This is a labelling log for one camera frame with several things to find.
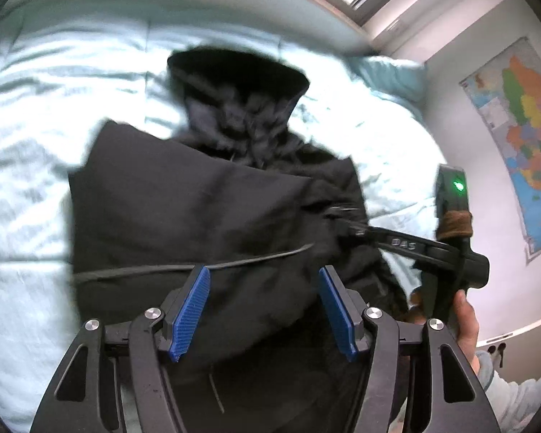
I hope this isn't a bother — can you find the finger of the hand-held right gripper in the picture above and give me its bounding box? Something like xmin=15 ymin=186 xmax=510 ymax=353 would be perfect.
xmin=327 ymin=206 xmax=454 ymax=272

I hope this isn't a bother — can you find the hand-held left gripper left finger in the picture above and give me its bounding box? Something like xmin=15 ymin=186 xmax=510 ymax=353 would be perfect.
xmin=29 ymin=264 xmax=212 ymax=433

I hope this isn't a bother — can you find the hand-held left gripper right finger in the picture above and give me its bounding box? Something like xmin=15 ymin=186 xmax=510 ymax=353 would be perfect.
xmin=317 ymin=266 xmax=502 ymax=433

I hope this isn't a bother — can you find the black hoodie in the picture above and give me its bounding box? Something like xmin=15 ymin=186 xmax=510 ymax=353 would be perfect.
xmin=67 ymin=45 xmax=416 ymax=433

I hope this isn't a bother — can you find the person's right forearm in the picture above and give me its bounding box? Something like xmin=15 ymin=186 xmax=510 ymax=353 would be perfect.
xmin=472 ymin=348 xmax=541 ymax=433

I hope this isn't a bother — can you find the person's right hand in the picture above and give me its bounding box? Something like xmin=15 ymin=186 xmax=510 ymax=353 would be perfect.
xmin=408 ymin=290 xmax=481 ymax=365

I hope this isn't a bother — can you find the light blue pillow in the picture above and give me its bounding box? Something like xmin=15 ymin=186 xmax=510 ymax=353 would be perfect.
xmin=346 ymin=55 xmax=430 ymax=102

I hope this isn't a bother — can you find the light blue bed blanket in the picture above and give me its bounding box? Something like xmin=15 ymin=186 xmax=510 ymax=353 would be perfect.
xmin=0 ymin=8 xmax=443 ymax=430

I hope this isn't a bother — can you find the colourful wall map poster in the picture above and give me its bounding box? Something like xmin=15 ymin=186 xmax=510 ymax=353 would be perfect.
xmin=458 ymin=36 xmax=541 ymax=266

